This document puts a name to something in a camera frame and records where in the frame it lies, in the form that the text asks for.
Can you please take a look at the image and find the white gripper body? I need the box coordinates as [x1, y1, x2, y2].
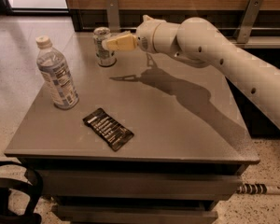
[136, 15, 166, 53]

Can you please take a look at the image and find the grey drawer cabinet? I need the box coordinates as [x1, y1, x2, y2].
[6, 34, 259, 224]

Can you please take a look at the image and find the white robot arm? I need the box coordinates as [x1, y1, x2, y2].
[102, 15, 280, 130]

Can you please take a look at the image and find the clear plastic water bottle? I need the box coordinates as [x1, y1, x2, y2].
[35, 35, 78, 110]

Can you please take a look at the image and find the black snack packet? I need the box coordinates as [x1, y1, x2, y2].
[83, 108, 134, 151]

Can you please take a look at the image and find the right metal bracket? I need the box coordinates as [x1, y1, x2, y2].
[233, 0, 263, 44]

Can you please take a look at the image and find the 7up soda can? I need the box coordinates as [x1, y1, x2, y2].
[93, 27, 117, 67]

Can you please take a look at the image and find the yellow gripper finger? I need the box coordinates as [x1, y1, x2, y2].
[117, 31, 132, 37]
[102, 34, 137, 51]

